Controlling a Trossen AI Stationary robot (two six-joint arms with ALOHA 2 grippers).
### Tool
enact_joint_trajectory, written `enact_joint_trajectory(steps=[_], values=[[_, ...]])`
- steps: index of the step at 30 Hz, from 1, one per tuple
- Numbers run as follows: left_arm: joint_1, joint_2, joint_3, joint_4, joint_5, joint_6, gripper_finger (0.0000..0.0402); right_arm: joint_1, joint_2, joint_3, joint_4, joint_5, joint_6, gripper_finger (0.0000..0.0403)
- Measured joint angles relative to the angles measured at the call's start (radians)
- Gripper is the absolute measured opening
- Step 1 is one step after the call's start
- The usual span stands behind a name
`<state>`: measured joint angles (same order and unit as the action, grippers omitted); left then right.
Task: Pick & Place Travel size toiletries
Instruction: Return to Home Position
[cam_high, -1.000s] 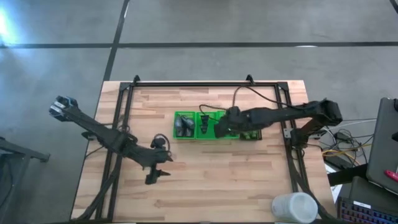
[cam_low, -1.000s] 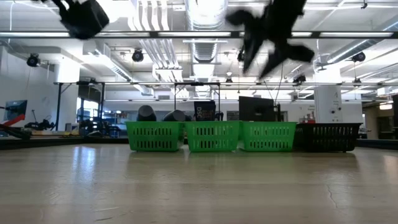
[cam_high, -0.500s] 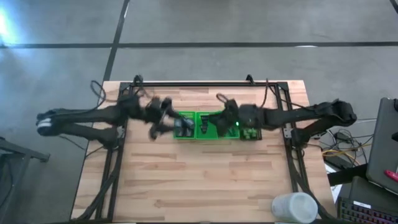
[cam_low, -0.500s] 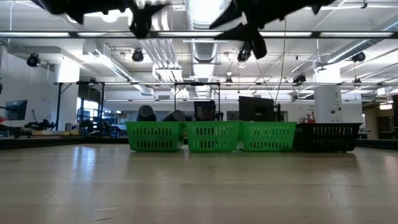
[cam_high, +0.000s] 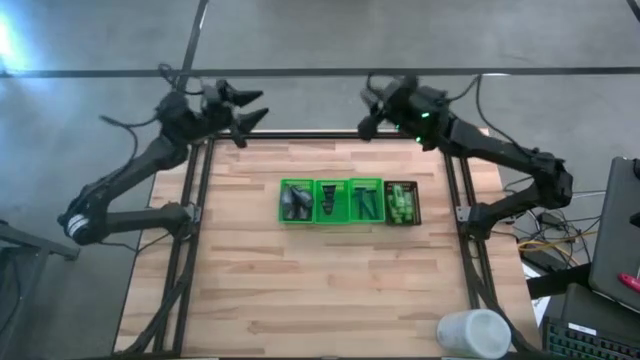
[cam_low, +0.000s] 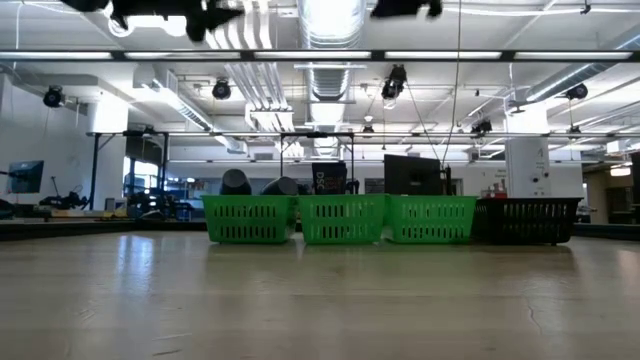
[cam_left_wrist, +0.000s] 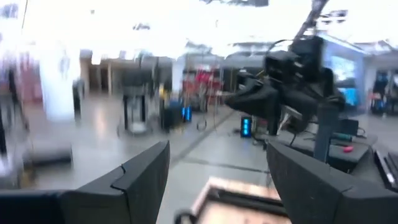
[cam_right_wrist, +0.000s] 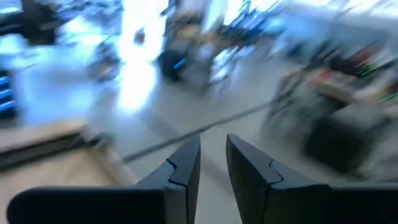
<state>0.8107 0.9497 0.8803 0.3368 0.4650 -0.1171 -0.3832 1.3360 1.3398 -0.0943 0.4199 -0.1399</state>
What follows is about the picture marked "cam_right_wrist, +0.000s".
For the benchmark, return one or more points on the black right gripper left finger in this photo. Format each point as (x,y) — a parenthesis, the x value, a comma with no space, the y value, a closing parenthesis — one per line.
(124,205)

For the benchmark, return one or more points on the cluttered workbench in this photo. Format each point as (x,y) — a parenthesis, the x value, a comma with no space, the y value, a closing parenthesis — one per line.
(342,84)

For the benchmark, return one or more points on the large black box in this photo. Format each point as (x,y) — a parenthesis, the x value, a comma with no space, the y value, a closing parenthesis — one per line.
(339,146)

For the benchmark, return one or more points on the black computer tower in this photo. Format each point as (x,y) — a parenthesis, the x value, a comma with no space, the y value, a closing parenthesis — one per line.
(172,65)

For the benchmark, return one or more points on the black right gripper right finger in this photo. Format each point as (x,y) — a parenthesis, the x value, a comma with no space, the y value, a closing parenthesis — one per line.
(280,202)

